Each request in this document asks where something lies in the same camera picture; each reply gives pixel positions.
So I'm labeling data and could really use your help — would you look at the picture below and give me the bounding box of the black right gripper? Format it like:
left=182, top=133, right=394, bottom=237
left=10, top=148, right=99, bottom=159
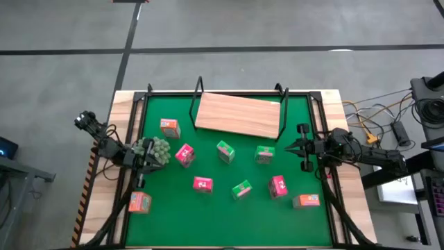
left=284, top=122, right=330, bottom=174

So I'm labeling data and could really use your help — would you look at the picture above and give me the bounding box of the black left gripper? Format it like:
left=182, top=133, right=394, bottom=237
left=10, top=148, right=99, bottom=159
left=133, top=137, right=167, bottom=190

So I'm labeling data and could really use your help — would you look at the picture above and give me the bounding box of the red Froot Loops cereal box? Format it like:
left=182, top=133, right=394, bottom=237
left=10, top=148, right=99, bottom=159
left=174, top=143, right=196, bottom=169
left=192, top=176, right=214, bottom=194
left=267, top=175, right=289, bottom=200

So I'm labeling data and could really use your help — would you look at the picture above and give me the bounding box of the green Apple Jacks cereal box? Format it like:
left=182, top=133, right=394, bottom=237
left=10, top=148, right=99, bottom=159
left=231, top=179, right=253, bottom=201
left=216, top=140, right=236, bottom=165
left=254, top=145, right=275, bottom=165

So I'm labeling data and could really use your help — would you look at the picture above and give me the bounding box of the orange Mini Wheats cereal box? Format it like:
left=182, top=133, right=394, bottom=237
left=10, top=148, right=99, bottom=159
left=160, top=118, right=182, bottom=140
left=128, top=191, right=153, bottom=214
left=292, top=193, right=321, bottom=210

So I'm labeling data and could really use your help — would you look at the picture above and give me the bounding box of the wooden tray with black handles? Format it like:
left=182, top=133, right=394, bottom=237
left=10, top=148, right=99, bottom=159
left=189, top=76, right=289, bottom=142

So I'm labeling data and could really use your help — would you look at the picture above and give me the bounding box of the green succulent in patterned pot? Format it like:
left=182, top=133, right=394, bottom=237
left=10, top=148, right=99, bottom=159
left=133, top=136, right=172, bottom=166

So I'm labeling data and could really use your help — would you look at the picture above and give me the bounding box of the green table mat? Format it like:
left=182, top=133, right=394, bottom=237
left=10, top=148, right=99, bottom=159
left=125, top=95, right=333, bottom=248

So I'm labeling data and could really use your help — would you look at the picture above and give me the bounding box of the yellow black hazard tape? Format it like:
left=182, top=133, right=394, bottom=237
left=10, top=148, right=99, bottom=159
left=71, top=140, right=99, bottom=248

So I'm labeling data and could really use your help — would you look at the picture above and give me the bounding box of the black power strip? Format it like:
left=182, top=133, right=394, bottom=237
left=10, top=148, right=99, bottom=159
left=391, top=120, right=412, bottom=147

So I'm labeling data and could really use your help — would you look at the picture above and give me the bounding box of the white board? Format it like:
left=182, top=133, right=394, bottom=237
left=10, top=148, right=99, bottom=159
left=373, top=165, right=419, bottom=205

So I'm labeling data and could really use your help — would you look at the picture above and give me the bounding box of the black desk beam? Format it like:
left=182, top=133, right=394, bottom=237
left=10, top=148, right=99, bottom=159
left=360, top=152, right=444, bottom=190

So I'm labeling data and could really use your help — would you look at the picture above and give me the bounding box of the grey metal desk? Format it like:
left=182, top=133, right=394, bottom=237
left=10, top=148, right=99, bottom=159
left=0, top=156, right=56, bottom=250

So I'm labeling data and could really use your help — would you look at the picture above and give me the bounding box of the black flat screen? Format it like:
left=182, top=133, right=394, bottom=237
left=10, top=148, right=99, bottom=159
left=420, top=136, right=444, bottom=153

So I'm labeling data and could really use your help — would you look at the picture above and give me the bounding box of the grey equipment stand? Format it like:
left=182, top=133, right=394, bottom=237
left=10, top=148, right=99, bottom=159
left=410, top=71, right=444, bottom=140

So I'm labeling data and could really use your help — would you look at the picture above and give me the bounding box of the backlit keyboard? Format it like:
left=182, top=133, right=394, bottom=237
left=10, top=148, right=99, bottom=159
left=425, top=175, right=444, bottom=218

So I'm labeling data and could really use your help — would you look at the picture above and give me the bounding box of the black device with blue light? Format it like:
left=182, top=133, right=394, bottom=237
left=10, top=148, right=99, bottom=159
left=0, top=136, right=19, bottom=160

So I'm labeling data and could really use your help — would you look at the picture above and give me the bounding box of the orange cable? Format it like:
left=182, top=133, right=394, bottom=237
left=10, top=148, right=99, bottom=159
left=341, top=95, right=413, bottom=138

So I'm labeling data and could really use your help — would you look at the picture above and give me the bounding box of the black metal table frame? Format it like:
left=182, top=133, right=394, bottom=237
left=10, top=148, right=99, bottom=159
left=78, top=83, right=379, bottom=250

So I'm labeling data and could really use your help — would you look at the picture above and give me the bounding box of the thin dark cable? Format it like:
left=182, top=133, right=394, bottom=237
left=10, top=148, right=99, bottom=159
left=341, top=88, right=413, bottom=104

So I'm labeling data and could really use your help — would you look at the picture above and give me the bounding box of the coiled black cable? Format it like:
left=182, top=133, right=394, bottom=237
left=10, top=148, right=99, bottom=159
left=412, top=98, right=444, bottom=126

